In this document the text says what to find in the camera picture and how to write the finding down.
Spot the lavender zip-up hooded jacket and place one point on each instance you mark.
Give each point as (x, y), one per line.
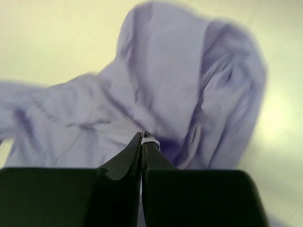
(194, 84)

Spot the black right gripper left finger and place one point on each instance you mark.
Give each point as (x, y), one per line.
(107, 196)

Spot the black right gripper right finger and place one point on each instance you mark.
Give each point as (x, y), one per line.
(196, 198)

